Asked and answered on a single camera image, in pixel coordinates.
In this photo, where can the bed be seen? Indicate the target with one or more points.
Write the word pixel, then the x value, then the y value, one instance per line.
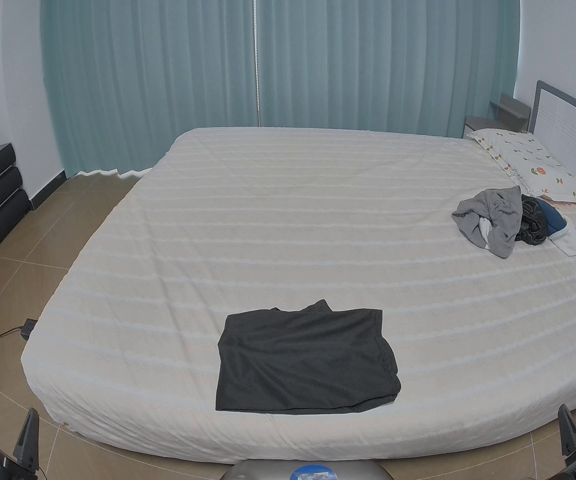
pixel 293 218

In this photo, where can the grey garment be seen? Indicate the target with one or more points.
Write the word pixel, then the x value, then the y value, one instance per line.
pixel 502 218

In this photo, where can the black shiny garment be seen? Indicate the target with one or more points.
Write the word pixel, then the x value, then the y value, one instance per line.
pixel 532 223

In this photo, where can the white printed pillow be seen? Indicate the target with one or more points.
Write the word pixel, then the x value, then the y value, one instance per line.
pixel 532 163

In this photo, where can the grey bedside table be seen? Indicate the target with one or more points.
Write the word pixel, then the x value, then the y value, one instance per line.
pixel 512 108

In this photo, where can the small white garment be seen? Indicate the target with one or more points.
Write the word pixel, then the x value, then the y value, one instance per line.
pixel 484 230

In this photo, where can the black power adapter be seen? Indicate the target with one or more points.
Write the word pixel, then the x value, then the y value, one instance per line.
pixel 29 329

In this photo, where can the black T-shirt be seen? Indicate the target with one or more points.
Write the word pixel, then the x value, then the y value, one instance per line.
pixel 308 358

